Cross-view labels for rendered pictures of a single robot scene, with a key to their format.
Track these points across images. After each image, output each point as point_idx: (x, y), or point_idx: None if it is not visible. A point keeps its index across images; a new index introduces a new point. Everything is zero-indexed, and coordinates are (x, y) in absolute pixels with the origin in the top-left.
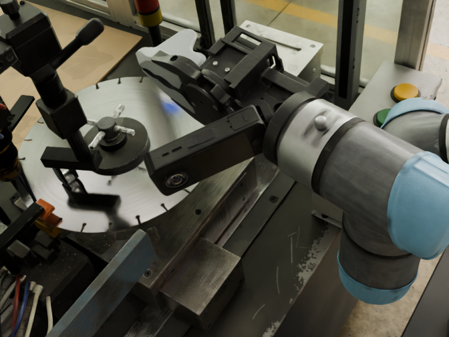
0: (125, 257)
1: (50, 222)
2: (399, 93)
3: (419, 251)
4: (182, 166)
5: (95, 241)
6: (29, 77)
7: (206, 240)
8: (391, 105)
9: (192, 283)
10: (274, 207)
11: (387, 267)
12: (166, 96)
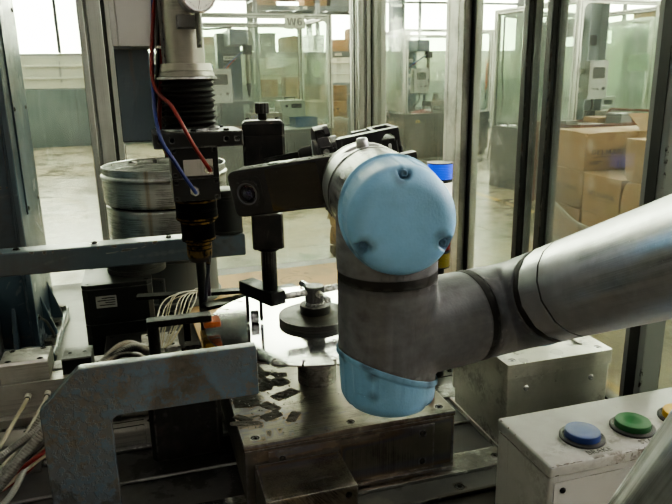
0: (220, 350)
1: (209, 336)
2: (668, 408)
3: (347, 226)
4: (254, 177)
5: (242, 397)
6: None
7: (339, 455)
8: (649, 418)
9: (289, 478)
10: (452, 493)
11: (354, 307)
12: None
